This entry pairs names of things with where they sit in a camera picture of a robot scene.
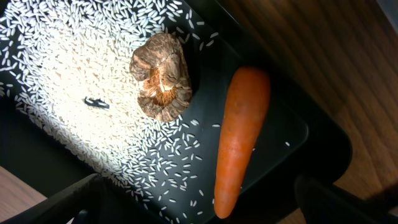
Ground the orange carrot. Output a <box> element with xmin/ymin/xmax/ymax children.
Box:
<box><xmin>214</xmin><ymin>67</ymin><xmax>271</xmax><ymax>219</ymax></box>

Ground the brown mushroom scrap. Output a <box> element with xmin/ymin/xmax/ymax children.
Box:
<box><xmin>129</xmin><ymin>33</ymin><xmax>193</xmax><ymax>122</ymax></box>

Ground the black plastic tray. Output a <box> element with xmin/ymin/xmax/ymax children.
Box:
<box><xmin>1</xmin><ymin>1</ymin><xmax>352</xmax><ymax>223</ymax></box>

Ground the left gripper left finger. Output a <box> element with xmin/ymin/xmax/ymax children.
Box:
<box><xmin>4</xmin><ymin>174</ymin><xmax>124</xmax><ymax>224</ymax></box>

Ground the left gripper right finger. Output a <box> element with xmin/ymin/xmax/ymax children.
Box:
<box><xmin>294</xmin><ymin>175</ymin><xmax>397</xmax><ymax>224</ymax></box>

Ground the white rice pile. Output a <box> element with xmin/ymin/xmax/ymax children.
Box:
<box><xmin>0</xmin><ymin>0</ymin><xmax>292</xmax><ymax>224</ymax></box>

